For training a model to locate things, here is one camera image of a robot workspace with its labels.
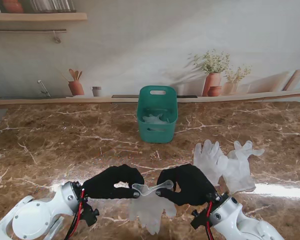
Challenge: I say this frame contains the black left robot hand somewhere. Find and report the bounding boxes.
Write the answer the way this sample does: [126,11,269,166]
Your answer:
[82,164,145,200]

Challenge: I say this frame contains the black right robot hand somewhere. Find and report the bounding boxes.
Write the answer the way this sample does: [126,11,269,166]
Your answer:
[156,163,217,206]

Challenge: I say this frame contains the translucent white disposable glove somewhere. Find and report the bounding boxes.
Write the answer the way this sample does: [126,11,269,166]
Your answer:
[193,139,228,186]
[158,112,171,125]
[223,140,265,195]
[128,179,177,236]
[142,113,163,132]

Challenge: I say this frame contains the green plastic basket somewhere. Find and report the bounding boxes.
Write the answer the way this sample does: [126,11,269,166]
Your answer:
[136,85,179,144]

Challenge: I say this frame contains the terracotta pot with wooden utensils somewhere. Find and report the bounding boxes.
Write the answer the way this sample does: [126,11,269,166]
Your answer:
[67,68,85,96]

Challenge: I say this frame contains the row of glass jars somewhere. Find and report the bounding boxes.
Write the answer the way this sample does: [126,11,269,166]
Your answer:
[29,0,77,13]

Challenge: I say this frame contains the terracotta jar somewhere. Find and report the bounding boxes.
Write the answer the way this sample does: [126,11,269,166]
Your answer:
[2,0,24,13]

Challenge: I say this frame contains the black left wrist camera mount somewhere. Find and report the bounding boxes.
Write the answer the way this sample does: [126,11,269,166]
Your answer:
[82,202,100,227]

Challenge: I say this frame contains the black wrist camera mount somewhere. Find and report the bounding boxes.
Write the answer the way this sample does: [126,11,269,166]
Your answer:
[82,202,100,227]
[190,209,208,230]

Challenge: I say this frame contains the red black right arm cable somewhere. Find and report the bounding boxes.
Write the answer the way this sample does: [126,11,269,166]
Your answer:
[204,201,215,240]

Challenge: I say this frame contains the red black arm cable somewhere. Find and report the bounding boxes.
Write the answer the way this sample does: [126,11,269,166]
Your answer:
[64,189,87,240]
[204,201,215,240]

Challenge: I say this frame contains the red black left arm cable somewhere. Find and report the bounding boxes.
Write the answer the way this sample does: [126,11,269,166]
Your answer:
[64,189,87,240]

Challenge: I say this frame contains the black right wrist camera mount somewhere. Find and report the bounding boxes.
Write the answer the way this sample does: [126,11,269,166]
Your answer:
[190,209,208,230]

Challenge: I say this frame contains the metal hanging rail with hook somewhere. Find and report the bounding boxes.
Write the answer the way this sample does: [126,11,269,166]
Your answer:
[0,28,67,44]

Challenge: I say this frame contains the light wooden wall shelf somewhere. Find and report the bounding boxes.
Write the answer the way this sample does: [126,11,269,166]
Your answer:
[0,12,88,24]

